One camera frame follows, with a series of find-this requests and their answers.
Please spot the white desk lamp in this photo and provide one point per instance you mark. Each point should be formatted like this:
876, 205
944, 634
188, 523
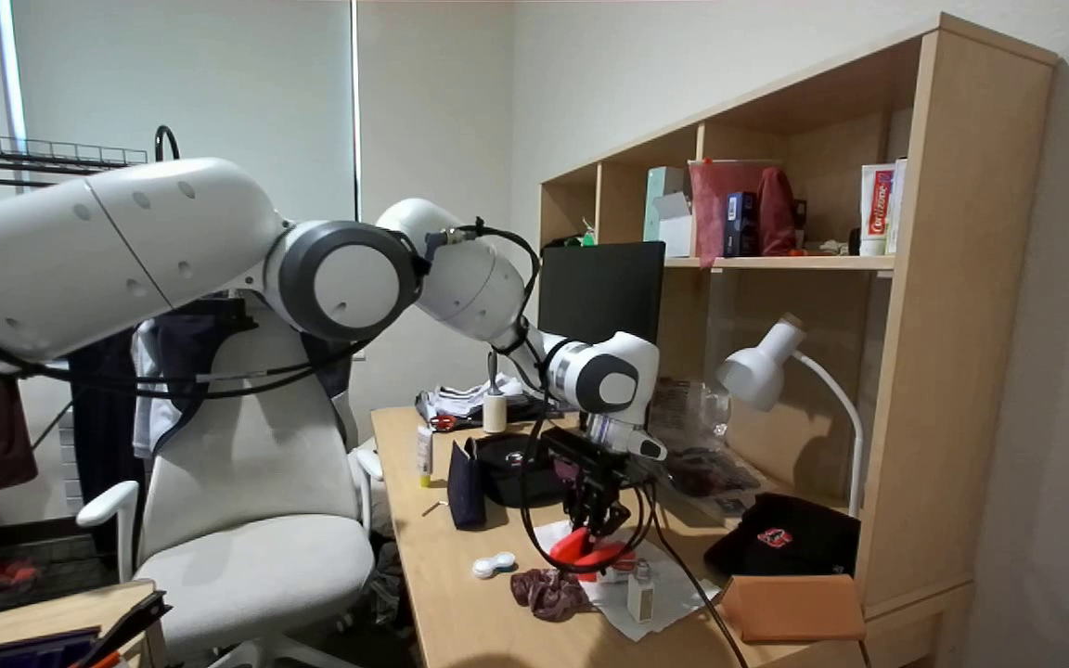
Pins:
759, 367

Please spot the white vertical pipe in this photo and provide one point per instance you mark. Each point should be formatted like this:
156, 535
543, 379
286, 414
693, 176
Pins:
10, 76

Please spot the black cap red logo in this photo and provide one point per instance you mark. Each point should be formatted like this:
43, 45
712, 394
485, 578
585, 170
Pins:
796, 539

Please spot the brown cardboard box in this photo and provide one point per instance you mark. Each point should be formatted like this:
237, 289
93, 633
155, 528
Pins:
796, 604

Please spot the white office chair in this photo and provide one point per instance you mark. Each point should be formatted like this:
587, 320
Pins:
250, 570

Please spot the red bag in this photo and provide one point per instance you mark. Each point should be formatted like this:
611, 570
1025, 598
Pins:
715, 199

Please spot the blue fabric item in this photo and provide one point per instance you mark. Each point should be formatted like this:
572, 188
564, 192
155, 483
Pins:
40, 650

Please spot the white pump bottle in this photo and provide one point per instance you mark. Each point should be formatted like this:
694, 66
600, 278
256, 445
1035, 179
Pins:
494, 414

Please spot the navy zip pouch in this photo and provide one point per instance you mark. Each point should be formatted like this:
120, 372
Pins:
464, 496

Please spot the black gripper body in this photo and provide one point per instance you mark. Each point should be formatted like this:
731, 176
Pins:
595, 486

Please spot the small dark pen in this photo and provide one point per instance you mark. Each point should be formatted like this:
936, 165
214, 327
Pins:
432, 505

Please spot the small white box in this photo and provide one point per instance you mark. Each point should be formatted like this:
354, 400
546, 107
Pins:
676, 235

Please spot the wooden shelf unit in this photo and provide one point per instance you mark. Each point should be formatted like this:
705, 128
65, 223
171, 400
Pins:
966, 308

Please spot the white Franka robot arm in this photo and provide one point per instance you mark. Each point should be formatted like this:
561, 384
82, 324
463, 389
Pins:
102, 247

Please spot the white contact lens case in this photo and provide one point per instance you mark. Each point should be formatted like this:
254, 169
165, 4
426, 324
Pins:
494, 564

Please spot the teal box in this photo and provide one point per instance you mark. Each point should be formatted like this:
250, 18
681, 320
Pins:
662, 199

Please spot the white shirt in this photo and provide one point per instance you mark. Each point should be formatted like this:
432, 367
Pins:
150, 429

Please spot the white and red box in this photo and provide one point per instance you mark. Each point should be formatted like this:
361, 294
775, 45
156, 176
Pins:
880, 205

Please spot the small red item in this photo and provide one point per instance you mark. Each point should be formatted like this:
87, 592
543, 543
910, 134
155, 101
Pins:
0, 572

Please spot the small green item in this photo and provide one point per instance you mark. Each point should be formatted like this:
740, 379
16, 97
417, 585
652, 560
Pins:
587, 230

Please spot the black tray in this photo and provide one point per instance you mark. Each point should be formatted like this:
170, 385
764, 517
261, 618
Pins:
65, 556

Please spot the dark can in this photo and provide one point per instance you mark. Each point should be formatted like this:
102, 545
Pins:
743, 223

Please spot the maroon scrunchie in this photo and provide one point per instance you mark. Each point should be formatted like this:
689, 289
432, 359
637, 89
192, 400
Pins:
546, 596

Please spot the navy jacket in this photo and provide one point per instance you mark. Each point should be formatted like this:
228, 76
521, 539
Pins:
177, 355

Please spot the small clear bottle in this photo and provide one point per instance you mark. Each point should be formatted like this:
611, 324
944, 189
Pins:
641, 596

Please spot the clear plastic bag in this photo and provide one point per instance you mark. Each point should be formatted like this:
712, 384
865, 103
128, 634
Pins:
715, 475

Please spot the black computer monitor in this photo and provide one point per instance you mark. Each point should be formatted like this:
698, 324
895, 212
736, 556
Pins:
595, 289

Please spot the black cap white logo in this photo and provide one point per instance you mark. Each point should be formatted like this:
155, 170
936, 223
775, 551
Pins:
510, 481

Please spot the black trousers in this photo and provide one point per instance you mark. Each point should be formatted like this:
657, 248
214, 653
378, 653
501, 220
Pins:
102, 431

